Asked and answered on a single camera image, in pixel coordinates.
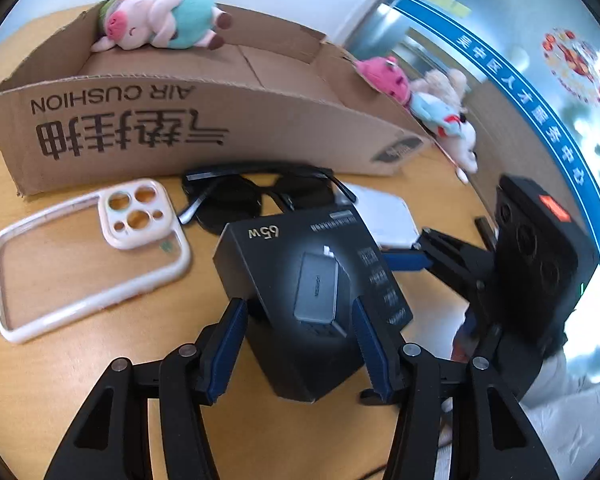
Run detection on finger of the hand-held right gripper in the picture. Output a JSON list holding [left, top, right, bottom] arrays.
[[381, 227, 497, 307], [462, 307, 546, 402]]

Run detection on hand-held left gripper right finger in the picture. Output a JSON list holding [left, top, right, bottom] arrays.
[[350, 295, 561, 480]]

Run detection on round red window sticker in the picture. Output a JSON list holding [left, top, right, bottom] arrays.
[[541, 27, 600, 107]]

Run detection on black charger box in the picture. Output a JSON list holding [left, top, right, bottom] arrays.
[[212, 204, 413, 403]]

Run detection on beige plush toy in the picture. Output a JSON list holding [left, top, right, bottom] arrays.
[[412, 67, 468, 111]]

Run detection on pink pig plush toy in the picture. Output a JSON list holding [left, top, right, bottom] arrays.
[[90, 0, 233, 53]]

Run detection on white folding phone stand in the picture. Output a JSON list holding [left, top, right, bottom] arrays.
[[337, 182, 421, 252]]

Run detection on white plush toy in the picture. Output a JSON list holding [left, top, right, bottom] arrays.
[[437, 120, 480, 184]]

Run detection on black sunglasses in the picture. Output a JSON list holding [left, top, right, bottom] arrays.
[[177, 161, 357, 236]]

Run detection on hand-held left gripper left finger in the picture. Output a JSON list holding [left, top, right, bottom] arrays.
[[44, 297, 251, 480]]

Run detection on person's white garment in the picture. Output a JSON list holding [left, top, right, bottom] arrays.
[[520, 350, 600, 480]]

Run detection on magenta plush toy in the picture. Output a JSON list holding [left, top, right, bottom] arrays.
[[352, 56, 412, 106]]

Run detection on white clear phone case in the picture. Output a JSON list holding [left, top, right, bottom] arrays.
[[0, 177, 192, 345]]

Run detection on brown cardboard box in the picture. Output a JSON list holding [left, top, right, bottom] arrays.
[[0, 2, 433, 197]]

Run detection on light blue plush toy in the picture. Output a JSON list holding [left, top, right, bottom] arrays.
[[410, 91, 468, 138]]

